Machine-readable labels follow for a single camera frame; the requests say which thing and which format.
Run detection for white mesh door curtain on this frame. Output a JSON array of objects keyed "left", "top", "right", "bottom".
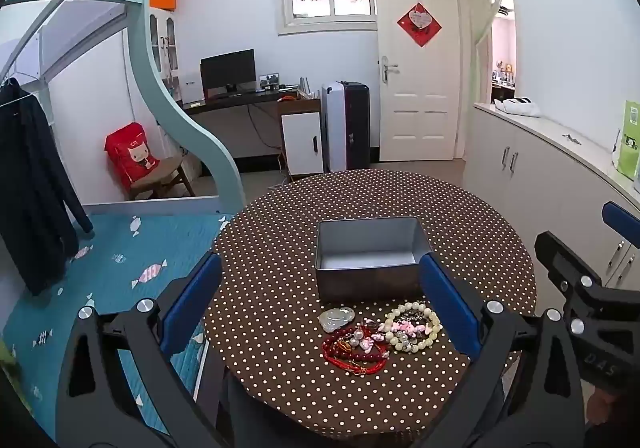
[{"left": 467, "top": 0, "right": 512, "bottom": 103}]

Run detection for pale teal bunk bed frame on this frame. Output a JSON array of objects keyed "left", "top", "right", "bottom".
[{"left": 0, "top": 0, "right": 246, "bottom": 216}]

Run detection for small white door cabinet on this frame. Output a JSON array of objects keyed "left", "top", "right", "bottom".
[{"left": 277, "top": 98, "right": 325, "bottom": 179}]

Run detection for red cartoon print bag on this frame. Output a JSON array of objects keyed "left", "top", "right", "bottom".
[{"left": 104, "top": 123, "right": 162, "bottom": 189}]

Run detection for white air purifier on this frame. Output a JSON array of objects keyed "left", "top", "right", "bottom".
[{"left": 321, "top": 80, "right": 347, "bottom": 173}]

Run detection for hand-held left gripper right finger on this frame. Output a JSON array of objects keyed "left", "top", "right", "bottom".
[{"left": 419, "top": 252, "right": 586, "bottom": 448}]

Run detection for red string bracelet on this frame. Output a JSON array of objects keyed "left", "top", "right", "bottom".
[{"left": 327, "top": 352, "right": 390, "bottom": 377}]

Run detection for black suitcase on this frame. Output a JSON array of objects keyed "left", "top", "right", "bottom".
[{"left": 342, "top": 82, "right": 372, "bottom": 171}]

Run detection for dark metal bead bracelet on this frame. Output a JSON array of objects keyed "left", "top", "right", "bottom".
[{"left": 395, "top": 303, "right": 427, "bottom": 344}]

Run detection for round polka-dot table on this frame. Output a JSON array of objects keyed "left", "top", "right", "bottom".
[{"left": 202, "top": 169, "right": 538, "bottom": 440}]

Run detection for small wooden chair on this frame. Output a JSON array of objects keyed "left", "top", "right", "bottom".
[{"left": 129, "top": 157, "right": 197, "bottom": 201}]

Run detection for pale jade pendant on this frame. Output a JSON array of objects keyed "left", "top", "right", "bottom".
[{"left": 318, "top": 306, "right": 357, "bottom": 333}]

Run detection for white device box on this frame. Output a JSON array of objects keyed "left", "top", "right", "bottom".
[{"left": 177, "top": 74, "right": 203, "bottom": 103}]

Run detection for red diamond door decoration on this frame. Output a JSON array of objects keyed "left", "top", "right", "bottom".
[{"left": 396, "top": 2, "right": 443, "bottom": 48}]

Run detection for white glass door cabinet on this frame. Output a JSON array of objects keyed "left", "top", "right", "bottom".
[{"left": 148, "top": 8, "right": 182, "bottom": 101}]

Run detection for red bead bracelet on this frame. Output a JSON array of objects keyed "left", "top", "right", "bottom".
[{"left": 322, "top": 327, "right": 391, "bottom": 365}]

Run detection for black computer monitor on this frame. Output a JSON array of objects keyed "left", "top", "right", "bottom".
[{"left": 200, "top": 49, "right": 257, "bottom": 96}]

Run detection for silver door handle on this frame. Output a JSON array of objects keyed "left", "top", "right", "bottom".
[{"left": 380, "top": 55, "right": 400, "bottom": 84}]

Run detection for person's right hand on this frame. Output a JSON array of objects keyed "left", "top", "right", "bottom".
[{"left": 586, "top": 385, "right": 619, "bottom": 427}]

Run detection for dark curved desk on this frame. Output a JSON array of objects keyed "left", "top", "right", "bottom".
[{"left": 180, "top": 86, "right": 301, "bottom": 163}]

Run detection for colourful string bracelet gold pendant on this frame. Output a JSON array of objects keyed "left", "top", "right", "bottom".
[{"left": 334, "top": 335, "right": 366, "bottom": 355}]

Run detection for shelf with figurines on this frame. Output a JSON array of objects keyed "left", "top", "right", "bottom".
[{"left": 491, "top": 60, "right": 516, "bottom": 101}]

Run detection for rectangular metal tin box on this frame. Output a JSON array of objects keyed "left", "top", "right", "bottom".
[{"left": 314, "top": 216, "right": 434, "bottom": 305}]

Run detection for long white sideboard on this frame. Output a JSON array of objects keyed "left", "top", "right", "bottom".
[{"left": 462, "top": 100, "right": 640, "bottom": 289}]

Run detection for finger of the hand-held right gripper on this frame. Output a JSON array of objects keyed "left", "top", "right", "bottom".
[
  {"left": 534, "top": 230, "right": 640, "bottom": 344},
  {"left": 601, "top": 201, "right": 640, "bottom": 241}
]

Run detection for black cables under desk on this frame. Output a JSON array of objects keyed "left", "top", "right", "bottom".
[{"left": 246, "top": 104, "right": 287, "bottom": 152}]

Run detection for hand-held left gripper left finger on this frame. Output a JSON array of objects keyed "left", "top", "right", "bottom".
[{"left": 56, "top": 250, "right": 236, "bottom": 448}]

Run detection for dark hanging jacket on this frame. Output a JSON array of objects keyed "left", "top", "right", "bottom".
[{"left": 0, "top": 76, "right": 95, "bottom": 297}]

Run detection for green box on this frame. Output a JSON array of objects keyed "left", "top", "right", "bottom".
[{"left": 614, "top": 100, "right": 640, "bottom": 179}]

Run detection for cream bead bracelet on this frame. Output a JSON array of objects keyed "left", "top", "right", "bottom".
[{"left": 381, "top": 302, "right": 443, "bottom": 354}]

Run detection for white folded cloth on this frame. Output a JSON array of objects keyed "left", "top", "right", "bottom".
[{"left": 492, "top": 96, "right": 542, "bottom": 117}]

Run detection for teal candy print blanket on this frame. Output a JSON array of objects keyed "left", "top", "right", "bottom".
[{"left": 0, "top": 213, "right": 236, "bottom": 440}]

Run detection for white panel door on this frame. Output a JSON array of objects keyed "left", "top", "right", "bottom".
[{"left": 371, "top": 0, "right": 461, "bottom": 163}]

